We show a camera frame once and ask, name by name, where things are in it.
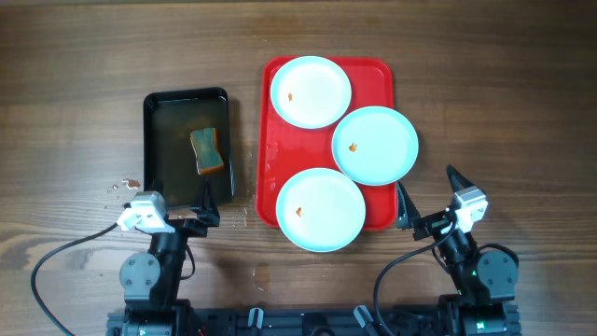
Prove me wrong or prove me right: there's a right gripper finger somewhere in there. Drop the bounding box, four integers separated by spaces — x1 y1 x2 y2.
446 164 475 192
396 182 421 230

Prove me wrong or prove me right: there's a green and orange sponge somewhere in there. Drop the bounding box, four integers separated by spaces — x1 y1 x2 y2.
190 128 224 175

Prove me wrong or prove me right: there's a white plate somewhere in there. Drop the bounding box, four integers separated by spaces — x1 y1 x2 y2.
270 56 352 130
275 168 366 253
331 105 419 187

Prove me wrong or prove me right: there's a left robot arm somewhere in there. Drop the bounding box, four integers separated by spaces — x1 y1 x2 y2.
106 180 220 336

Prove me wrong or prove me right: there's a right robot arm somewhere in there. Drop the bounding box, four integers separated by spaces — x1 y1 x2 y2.
393 165 521 336

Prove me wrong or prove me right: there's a black rectangular tray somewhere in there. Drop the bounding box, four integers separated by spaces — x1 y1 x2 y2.
143 87 235 208

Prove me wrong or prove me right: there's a red plastic tray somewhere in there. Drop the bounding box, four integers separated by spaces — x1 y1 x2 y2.
255 56 397 231

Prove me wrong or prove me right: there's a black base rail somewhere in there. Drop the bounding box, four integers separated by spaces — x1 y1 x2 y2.
105 304 522 336

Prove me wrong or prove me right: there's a right black cable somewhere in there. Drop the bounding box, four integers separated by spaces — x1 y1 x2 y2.
372 218 456 336

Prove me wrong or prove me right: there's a black cable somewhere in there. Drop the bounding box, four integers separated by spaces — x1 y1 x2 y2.
30 222 120 336
372 218 456 336

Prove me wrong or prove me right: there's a left black cable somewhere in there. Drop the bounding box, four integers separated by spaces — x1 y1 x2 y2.
30 222 120 336

